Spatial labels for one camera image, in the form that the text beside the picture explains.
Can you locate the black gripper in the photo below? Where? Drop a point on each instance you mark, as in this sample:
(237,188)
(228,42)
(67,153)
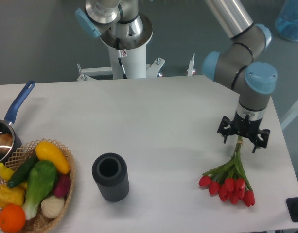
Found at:
(243,126)

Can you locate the red tulip bouquet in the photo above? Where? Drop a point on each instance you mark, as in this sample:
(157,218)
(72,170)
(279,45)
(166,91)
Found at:
(229,180)

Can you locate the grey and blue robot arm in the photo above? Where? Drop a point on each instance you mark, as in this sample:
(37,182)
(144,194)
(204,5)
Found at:
(126,33)

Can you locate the black device at edge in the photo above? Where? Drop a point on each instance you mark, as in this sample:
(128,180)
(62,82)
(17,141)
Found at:
(292,204)

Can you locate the blue plastic bag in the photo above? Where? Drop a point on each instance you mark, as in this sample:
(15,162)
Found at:
(286,22)

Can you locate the dark grey ribbed vase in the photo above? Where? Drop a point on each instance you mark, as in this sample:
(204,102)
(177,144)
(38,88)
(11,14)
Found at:
(111,176)

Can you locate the purple red radish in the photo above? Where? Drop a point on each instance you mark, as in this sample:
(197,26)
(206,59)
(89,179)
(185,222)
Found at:
(62,187)

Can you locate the yellow squash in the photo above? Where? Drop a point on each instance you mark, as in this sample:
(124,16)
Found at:
(46,150)

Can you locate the white garlic bulb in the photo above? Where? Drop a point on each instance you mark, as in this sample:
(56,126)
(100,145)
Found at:
(52,206)

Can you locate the green bok choy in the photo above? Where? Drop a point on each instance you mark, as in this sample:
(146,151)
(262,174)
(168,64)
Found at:
(41,180)

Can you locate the dark green cucumber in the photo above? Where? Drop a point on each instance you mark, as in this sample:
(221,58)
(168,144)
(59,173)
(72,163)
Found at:
(22,173)

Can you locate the woven wicker basket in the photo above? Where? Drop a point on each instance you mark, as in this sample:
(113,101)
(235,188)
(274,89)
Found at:
(40,223)

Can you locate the brown bread roll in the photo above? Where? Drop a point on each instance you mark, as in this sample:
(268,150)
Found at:
(6,141)

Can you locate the small yellow gourd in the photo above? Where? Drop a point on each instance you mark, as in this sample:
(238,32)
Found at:
(5,172)

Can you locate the orange fruit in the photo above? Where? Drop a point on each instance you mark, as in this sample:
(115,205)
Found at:
(12,218)

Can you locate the yellow bell pepper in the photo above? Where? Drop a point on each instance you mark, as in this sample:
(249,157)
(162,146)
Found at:
(11,196)

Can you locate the white frame bar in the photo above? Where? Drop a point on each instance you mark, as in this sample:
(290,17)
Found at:
(289,116)

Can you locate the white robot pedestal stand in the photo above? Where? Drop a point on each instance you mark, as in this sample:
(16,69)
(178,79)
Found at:
(125,64)

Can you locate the blue handled saucepan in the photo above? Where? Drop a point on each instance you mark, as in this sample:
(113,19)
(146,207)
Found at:
(10,117)

